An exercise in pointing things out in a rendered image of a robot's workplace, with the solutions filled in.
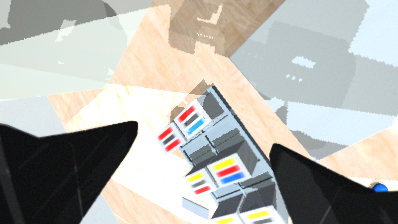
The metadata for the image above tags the blue rod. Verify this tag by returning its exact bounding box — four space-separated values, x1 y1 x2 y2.
372 183 388 191

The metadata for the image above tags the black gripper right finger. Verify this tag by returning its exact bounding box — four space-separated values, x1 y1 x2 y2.
269 143 398 224

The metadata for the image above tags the white and grey box with red and yellow stripes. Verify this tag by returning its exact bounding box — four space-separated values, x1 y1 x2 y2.
210 193 246 224

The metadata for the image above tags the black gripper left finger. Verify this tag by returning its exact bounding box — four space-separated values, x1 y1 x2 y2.
0 120 138 224

